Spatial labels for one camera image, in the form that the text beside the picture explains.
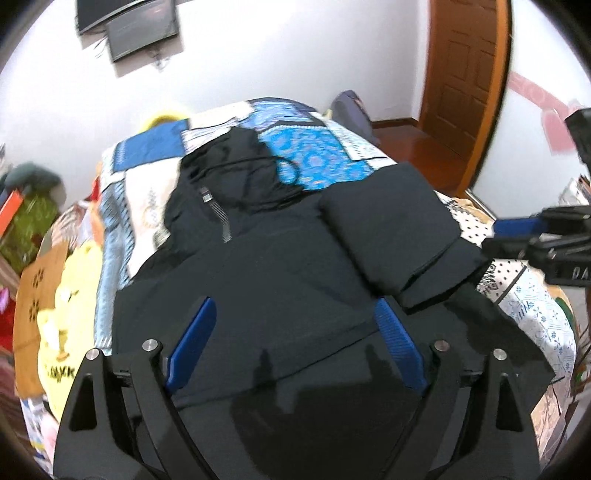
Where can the grey green cushion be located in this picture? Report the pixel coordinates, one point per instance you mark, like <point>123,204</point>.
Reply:
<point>34,177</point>

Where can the striped grey cloth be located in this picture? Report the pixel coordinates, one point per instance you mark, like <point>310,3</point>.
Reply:
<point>69,226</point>

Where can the yellow duck print garment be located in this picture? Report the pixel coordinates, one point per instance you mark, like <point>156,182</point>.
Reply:
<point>69,300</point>

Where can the brown wooden door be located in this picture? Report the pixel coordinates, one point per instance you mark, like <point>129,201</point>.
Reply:
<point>461,92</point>

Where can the green patterned cloth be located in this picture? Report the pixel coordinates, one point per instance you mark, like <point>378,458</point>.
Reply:
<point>32,226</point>

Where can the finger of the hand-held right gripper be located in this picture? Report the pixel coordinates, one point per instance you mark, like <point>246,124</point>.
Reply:
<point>508,249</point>
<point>515,226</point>

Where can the orange cloth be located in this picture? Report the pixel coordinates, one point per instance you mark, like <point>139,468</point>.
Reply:
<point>96,184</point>

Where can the orange box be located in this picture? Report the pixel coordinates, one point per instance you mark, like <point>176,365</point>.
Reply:
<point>10,210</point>

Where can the black wall television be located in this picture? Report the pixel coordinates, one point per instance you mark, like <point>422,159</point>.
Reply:
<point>97,11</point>

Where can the blue patchwork bed blanket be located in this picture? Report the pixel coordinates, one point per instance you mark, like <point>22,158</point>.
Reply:
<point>318,152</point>

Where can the grey bag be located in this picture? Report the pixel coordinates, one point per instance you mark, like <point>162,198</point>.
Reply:
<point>351,113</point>

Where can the red cloth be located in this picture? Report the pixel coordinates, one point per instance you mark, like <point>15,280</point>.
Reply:
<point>7,323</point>

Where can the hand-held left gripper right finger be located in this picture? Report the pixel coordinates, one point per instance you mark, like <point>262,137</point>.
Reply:
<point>397,341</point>

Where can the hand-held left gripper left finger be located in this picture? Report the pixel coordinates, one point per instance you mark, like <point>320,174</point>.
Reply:
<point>194,341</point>

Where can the black hooded jacket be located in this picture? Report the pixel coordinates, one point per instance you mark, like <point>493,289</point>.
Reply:
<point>277,277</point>

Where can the pink wall sticker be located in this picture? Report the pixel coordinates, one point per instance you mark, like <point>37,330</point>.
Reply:
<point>554,115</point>

